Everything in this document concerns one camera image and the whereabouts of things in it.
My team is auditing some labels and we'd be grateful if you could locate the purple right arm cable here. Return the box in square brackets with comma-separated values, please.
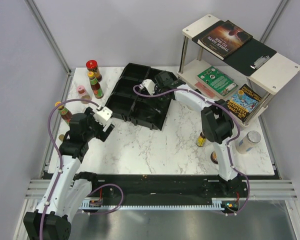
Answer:
[132, 84, 251, 217]

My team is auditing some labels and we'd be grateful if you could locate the small brown-lid jar left edge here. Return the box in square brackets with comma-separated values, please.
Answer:
[58, 134, 65, 141]

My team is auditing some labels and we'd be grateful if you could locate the red-lid sauce jar left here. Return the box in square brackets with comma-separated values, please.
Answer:
[85, 59, 102, 82]

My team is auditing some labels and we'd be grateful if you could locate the yellow-cap sauce bottle front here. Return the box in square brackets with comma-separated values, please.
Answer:
[55, 101, 73, 125]

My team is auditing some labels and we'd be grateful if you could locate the aluminium corner frame post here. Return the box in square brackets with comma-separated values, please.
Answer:
[24, 0, 72, 75]

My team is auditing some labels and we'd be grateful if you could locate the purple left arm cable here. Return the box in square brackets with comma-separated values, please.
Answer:
[39, 98, 125, 240]

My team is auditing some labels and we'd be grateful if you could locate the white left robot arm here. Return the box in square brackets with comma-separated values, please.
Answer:
[23, 107, 114, 240]

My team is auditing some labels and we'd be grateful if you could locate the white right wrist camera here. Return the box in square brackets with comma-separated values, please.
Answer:
[139, 79, 156, 96]

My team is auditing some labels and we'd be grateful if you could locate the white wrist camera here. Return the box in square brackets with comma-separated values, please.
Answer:
[139, 79, 156, 96]
[93, 106, 113, 127]

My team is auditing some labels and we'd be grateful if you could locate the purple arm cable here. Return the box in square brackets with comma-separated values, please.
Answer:
[39, 98, 125, 240]
[132, 84, 251, 217]

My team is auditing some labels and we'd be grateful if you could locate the red-lid sauce jar right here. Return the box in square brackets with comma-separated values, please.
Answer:
[210, 151, 218, 165]

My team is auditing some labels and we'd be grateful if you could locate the dark Three Days book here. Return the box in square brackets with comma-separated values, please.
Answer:
[194, 20, 253, 60]

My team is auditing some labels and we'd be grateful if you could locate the right aluminium frame post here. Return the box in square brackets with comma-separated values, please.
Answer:
[259, 0, 291, 44]

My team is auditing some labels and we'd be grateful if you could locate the black clipboard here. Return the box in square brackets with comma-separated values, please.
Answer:
[192, 20, 277, 77]

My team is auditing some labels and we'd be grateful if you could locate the silver-lid salt jar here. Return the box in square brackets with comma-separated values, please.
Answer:
[236, 130, 262, 154]

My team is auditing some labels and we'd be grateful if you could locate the pink-lid spice shaker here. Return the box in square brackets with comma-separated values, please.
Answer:
[76, 85, 92, 104]

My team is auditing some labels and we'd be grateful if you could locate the small yellow-label brown bottle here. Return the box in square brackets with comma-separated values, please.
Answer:
[196, 132, 207, 147]

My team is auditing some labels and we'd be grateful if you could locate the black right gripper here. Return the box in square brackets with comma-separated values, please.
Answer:
[144, 84, 169, 114]

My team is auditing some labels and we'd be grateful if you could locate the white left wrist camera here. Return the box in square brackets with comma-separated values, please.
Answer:
[93, 106, 113, 127]

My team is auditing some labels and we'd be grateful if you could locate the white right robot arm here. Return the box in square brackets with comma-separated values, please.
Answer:
[154, 71, 239, 197]

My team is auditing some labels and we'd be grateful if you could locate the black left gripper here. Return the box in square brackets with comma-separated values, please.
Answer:
[83, 107, 114, 142]

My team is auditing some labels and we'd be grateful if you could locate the yellow-cap sauce bottle tall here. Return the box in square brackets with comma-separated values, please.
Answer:
[87, 71, 104, 99]

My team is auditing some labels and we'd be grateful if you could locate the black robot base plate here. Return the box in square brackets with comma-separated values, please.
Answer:
[43, 172, 250, 201]

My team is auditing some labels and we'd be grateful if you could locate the green paperback book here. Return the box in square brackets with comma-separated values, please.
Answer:
[196, 66, 238, 99]

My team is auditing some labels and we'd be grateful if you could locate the black six-compartment plastic tray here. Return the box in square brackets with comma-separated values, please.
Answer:
[105, 63, 171, 131]

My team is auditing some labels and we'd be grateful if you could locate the red-lid sauce jar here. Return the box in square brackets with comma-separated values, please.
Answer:
[85, 59, 102, 82]
[210, 151, 218, 165]

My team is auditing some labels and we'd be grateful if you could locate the white two-tier shelf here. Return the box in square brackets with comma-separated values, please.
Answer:
[177, 14, 300, 126]

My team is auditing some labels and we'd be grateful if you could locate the white slotted cable duct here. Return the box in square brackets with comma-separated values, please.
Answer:
[78, 199, 240, 212]

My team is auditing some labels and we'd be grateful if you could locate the colourful Treehouse book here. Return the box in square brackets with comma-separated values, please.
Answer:
[226, 84, 262, 123]

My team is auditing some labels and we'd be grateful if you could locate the pink flat booklet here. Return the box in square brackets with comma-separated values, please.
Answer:
[194, 82, 216, 99]

